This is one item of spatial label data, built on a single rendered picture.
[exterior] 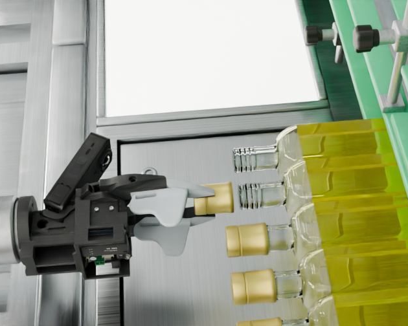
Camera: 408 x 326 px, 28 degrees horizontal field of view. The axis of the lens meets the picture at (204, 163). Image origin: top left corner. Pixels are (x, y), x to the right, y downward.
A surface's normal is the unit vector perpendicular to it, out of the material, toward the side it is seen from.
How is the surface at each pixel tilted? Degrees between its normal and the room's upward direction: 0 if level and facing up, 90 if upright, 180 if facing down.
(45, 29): 90
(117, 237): 90
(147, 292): 90
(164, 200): 85
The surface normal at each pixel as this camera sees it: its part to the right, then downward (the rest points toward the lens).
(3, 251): 0.08, 0.54
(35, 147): -0.03, -0.64
